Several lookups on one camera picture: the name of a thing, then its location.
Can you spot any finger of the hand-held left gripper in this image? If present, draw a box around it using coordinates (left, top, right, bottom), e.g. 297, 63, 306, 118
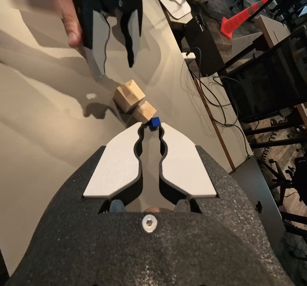
119, 9, 141, 68
79, 10, 111, 83

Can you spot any person's left hand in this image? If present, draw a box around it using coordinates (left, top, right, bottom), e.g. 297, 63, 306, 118
14, 0, 84, 48

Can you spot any black computer tower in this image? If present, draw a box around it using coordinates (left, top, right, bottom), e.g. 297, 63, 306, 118
184, 15, 226, 77

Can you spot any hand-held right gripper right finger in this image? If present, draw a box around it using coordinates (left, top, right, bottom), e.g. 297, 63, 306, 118
158, 122, 218, 205

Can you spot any black coiled cable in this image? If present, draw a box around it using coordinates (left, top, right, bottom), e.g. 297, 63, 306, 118
260, 132, 276, 163

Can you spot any grey closed laptop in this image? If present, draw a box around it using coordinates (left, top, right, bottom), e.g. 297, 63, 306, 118
230, 156, 288, 255

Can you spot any black chair base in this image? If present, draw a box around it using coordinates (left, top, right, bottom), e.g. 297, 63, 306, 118
260, 157, 307, 205

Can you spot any large wooden cube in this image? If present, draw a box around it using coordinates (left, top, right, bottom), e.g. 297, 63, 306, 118
113, 79, 146, 112

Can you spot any orange traffic cone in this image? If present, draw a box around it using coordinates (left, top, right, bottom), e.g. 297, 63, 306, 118
220, 0, 274, 39

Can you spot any black monitor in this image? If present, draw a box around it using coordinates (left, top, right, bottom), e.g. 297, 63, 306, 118
221, 27, 307, 123

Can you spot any blue wooden cube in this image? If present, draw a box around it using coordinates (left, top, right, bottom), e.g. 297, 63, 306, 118
148, 117, 161, 132

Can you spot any medium wooden cube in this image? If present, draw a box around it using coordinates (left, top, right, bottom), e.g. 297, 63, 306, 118
135, 101, 158, 124

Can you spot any white power adapter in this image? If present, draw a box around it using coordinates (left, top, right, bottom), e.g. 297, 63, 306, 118
181, 52, 196, 66

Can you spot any pale wooden board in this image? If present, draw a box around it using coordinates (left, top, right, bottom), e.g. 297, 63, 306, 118
232, 15, 292, 56

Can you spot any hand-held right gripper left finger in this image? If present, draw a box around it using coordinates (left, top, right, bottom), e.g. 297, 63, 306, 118
83, 122, 145, 206

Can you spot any black braided cable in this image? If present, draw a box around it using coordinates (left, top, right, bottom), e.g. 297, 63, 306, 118
188, 47, 252, 161

